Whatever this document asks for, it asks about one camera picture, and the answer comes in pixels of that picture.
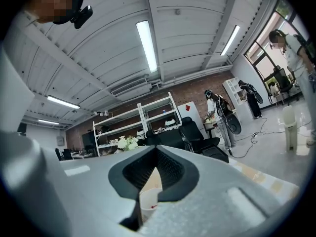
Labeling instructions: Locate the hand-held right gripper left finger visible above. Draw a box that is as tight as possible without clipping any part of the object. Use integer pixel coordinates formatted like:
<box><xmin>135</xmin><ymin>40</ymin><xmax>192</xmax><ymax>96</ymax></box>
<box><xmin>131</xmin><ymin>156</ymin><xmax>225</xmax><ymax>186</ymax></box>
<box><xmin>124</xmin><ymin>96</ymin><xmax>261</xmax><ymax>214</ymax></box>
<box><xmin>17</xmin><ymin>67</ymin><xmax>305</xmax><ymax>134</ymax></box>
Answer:
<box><xmin>60</xmin><ymin>144</ymin><xmax>159</xmax><ymax>237</ymax></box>

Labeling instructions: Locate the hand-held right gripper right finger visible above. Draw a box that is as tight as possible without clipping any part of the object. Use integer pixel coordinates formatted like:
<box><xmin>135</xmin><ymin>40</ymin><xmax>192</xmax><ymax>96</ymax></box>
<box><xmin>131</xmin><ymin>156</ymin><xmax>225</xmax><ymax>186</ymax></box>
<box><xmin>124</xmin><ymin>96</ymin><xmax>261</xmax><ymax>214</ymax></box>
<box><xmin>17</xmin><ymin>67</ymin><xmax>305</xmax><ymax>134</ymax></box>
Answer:
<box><xmin>140</xmin><ymin>144</ymin><xmax>293</xmax><ymax>237</ymax></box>

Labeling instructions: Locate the white cup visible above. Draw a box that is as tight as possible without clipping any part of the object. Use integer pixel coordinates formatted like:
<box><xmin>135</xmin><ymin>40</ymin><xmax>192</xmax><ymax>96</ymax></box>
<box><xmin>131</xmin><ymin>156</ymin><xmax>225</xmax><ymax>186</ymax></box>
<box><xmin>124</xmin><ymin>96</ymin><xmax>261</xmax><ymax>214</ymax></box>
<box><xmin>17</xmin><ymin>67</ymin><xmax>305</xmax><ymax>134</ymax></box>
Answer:
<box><xmin>139</xmin><ymin>187</ymin><xmax>163</xmax><ymax>220</ymax></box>

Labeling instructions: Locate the long white desk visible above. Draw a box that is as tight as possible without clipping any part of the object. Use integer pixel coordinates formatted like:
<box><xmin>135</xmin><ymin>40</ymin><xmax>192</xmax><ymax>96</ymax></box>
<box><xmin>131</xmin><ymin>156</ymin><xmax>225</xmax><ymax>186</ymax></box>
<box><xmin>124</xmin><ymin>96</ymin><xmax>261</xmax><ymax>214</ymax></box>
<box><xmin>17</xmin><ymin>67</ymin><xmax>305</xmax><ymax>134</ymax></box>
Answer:
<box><xmin>70</xmin><ymin>151</ymin><xmax>99</xmax><ymax>159</ymax></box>

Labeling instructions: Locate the black swivel chair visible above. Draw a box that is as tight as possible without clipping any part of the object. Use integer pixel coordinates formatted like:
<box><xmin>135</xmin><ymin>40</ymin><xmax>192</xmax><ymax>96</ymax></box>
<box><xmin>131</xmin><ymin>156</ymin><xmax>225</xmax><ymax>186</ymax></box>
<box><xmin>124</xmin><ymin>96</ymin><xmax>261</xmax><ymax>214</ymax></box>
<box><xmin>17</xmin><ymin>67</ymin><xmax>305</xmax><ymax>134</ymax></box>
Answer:
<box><xmin>55</xmin><ymin>147</ymin><xmax>73</xmax><ymax>161</ymax></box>

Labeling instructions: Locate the black open box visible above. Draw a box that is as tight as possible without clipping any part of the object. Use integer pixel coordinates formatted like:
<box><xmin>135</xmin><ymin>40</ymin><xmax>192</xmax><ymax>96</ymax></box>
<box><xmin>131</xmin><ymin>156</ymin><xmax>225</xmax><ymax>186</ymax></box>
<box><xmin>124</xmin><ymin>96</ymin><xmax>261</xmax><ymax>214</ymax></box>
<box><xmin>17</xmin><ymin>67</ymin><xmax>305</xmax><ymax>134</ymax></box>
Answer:
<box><xmin>200</xmin><ymin>144</ymin><xmax>230</xmax><ymax>164</ymax></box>

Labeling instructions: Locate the black television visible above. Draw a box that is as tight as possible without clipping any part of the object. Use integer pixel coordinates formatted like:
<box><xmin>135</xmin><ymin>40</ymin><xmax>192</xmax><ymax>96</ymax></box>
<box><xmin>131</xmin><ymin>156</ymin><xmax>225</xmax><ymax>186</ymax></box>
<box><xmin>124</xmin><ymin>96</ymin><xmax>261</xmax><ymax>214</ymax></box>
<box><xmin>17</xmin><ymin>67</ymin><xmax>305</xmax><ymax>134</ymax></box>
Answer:
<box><xmin>81</xmin><ymin>131</ymin><xmax>96</xmax><ymax>150</ymax></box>

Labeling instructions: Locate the white flower bouquet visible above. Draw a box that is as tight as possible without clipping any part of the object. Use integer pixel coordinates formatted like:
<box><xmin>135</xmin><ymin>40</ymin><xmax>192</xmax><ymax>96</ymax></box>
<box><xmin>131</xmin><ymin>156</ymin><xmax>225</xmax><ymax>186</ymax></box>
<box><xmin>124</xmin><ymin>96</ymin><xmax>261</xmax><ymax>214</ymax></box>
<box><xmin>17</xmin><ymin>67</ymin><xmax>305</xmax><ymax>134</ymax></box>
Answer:
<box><xmin>117</xmin><ymin>135</ymin><xmax>139</xmax><ymax>153</ymax></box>

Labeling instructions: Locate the wide white shelving unit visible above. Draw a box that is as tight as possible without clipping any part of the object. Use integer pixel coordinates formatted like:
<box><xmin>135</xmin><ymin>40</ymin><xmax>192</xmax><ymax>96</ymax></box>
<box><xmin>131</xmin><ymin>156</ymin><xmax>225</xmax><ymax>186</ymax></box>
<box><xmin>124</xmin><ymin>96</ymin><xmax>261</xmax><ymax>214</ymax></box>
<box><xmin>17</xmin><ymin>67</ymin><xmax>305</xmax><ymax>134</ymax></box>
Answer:
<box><xmin>92</xmin><ymin>102</ymin><xmax>149</xmax><ymax>158</ymax></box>

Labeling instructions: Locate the small white desk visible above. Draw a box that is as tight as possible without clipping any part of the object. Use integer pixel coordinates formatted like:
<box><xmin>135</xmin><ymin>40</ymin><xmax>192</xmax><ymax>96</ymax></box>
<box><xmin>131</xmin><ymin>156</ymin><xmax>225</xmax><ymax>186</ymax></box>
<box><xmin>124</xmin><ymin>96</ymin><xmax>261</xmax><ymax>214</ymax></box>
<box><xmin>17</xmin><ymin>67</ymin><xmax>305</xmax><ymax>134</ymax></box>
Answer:
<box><xmin>203</xmin><ymin>117</ymin><xmax>218</xmax><ymax>138</ymax></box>

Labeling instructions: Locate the ceiling tube lamp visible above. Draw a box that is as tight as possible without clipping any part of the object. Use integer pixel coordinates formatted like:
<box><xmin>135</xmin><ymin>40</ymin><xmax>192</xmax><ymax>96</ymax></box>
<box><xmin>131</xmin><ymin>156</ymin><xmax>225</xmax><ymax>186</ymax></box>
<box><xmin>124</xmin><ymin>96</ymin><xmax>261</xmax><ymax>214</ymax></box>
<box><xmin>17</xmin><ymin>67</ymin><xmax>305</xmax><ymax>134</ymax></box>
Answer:
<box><xmin>38</xmin><ymin>118</ymin><xmax>60</xmax><ymax>125</ymax></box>
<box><xmin>46</xmin><ymin>95</ymin><xmax>81</xmax><ymax>110</ymax></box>
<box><xmin>220</xmin><ymin>24</ymin><xmax>241</xmax><ymax>57</ymax></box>
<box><xmin>136</xmin><ymin>20</ymin><xmax>158</xmax><ymax>73</ymax></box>

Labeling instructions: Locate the white panel with red diamond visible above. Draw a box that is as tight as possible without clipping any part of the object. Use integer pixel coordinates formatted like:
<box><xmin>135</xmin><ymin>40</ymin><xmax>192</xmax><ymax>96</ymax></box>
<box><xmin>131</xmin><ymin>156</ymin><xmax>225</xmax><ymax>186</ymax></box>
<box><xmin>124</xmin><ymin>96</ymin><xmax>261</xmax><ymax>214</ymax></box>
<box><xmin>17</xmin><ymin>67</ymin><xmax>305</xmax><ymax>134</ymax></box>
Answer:
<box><xmin>177</xmin><ymin>101</ymin><xmax>205</xmax><ymax>131</ymax></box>

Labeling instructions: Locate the narrow white shelving unit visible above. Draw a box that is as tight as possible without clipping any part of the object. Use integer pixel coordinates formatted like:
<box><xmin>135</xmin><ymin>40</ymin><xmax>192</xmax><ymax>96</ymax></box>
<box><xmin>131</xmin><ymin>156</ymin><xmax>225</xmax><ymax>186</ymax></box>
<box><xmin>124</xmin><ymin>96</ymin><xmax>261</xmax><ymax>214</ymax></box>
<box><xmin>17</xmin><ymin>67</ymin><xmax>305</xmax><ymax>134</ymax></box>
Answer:
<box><xmin>137</xmin><ymin>91</ymin><xmax>183</xmax><ymax>133</ymax></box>

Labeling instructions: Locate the white trash can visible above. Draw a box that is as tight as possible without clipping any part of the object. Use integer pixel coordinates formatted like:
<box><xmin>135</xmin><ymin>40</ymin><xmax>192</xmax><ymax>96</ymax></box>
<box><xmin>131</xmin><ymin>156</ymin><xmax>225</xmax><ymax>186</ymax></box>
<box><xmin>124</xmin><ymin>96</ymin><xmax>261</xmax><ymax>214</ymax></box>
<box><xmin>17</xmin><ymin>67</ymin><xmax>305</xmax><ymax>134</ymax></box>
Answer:
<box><xmin>282</xmin><ymin>105</ymin><xmax>299</xmax><ymax>153</ymax></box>

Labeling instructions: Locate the ceiling air vent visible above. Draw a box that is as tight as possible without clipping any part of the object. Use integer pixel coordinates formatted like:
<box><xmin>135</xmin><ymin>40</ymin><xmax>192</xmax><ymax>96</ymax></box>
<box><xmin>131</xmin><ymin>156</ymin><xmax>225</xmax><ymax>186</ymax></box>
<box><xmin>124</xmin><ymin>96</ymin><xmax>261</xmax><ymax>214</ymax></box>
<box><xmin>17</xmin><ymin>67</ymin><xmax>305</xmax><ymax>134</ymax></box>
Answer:
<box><xmin>110</xmin><ymin>77</ymin><xmax>153</xmax><ymax>101</ymax></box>

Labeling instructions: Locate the white arched cabinet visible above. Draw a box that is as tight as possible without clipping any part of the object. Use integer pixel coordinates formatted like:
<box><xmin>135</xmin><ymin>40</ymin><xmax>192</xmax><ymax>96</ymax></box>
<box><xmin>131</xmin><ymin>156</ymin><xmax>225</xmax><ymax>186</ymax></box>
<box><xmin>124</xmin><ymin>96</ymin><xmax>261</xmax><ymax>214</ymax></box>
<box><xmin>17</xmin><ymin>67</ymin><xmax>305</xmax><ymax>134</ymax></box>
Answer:
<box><xmin>222</xmin><ymin>77</ymin><xmax>248</xmax><ymax>108</ymax></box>

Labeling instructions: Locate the black mesh office chair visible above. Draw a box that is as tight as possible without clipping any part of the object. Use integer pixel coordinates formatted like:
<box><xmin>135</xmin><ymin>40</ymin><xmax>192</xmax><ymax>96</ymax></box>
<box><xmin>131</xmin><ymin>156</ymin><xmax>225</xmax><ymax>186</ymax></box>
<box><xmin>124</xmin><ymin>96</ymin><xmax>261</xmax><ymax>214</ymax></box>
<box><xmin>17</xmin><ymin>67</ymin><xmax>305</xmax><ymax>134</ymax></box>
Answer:
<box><xmin>272</xmin><ymin>65</ymin><xmax>300</xmax><ymax>101</ymax></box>

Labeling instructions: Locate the dark-framed window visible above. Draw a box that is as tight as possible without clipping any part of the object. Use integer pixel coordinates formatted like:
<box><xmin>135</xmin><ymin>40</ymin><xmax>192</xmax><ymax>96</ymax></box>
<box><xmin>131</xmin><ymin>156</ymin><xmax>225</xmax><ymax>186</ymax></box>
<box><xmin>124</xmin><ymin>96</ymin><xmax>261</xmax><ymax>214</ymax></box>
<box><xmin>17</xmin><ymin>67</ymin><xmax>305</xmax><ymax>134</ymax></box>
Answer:
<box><xmin>243</xmin><ymin>0</ymin><xmax>316</xmax><ymax>108</ymax></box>

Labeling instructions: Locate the person's head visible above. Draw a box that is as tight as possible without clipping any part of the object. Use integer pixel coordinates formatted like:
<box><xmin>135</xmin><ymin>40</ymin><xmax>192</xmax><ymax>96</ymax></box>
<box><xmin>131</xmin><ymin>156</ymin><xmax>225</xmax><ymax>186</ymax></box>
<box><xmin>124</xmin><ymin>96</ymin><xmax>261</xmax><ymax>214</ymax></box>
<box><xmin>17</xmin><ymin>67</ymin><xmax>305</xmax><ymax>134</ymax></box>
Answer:
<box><xmin>24</xmin><ymin>0</ymin><xmax>84</xmax><ymax>26</ymax></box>

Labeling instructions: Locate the thin black floor cable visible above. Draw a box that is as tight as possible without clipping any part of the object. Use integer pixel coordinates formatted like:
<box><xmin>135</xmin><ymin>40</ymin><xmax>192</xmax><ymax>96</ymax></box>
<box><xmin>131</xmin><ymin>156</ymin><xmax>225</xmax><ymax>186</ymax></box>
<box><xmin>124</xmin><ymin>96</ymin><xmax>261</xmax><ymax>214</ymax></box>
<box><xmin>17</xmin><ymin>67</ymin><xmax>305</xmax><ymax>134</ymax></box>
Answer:
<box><xmin>229</xmin><ymin>117</ymin><xmax>312</xmax><ymax>159</ymax></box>

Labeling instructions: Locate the black head camera with band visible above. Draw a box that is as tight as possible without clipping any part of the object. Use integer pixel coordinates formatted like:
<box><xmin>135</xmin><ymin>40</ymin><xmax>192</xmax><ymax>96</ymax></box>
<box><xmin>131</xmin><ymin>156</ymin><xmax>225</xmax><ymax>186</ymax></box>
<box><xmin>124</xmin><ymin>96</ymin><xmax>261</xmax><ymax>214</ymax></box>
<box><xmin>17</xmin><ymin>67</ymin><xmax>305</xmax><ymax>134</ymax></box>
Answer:
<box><xmin>52</xmin><ymin>0</ymin><xmax>94</xmax><ymax>30</ymax></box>

